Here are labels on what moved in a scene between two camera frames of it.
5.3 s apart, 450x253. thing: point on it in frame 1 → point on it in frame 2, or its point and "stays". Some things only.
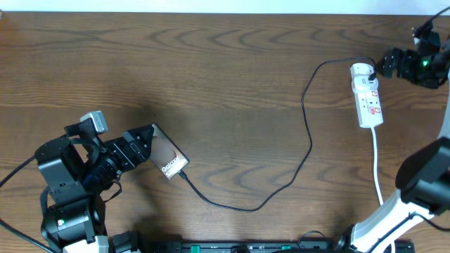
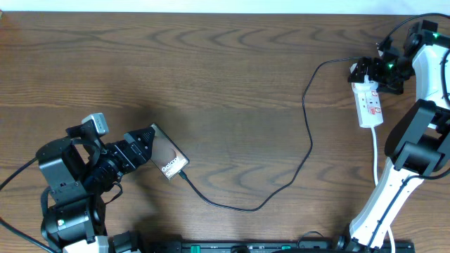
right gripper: x=408 y=57 → x=375 y=62
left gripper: x=129 y=147 stays
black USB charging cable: x=372 y=76 stays
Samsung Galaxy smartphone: x=166 y=155 stays
